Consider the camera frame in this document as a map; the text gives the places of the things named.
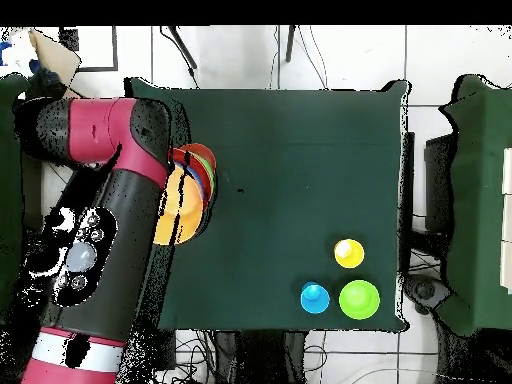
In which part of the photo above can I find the small green bowl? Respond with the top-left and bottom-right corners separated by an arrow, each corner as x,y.
338,279 -> 381,321

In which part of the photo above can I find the yellow cup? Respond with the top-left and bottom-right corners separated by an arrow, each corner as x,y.
333,238 -> 366,270

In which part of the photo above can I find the tangle of floor cables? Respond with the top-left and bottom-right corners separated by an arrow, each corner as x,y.
155,331 -> 219,384

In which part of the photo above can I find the blue cup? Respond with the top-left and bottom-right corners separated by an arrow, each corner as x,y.
300,280 -> 332,315

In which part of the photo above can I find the large blue bowl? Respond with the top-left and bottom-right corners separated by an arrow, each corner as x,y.
181,157 -> 209,201

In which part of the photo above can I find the black tripod leg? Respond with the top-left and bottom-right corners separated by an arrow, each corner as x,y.
284,25 -> 297,64
160,25 -> 200,72

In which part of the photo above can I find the cardboard box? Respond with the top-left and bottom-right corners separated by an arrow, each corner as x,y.
0,26 -> 83,99

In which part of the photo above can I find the black stool frame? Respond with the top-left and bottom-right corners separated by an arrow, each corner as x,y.
21,153 -> 45,231

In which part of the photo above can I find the white box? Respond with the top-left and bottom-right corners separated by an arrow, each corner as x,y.
499,146 -> 512,295

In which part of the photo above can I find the dark green table cloth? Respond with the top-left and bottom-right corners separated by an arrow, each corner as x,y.
124,76 -> 411,333

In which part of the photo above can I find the large green bowl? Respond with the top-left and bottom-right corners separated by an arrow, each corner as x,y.
197,153 -> 217,193

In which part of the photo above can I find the wide red bowl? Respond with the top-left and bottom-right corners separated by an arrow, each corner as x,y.
169,142 -> 218,201

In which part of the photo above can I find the large orange bowl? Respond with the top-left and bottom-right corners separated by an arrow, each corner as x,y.
153,163 -> 205,246

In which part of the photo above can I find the green cloth side table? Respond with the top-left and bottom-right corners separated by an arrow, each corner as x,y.
0,73 -> 41,317
437,73 -> 512,337

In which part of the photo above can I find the black floor stand base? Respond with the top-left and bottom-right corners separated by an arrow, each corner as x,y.
403,273 -> 453,315

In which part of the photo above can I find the dark blue cloth bundle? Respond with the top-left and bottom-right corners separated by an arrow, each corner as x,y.
29,59 -> 67,99

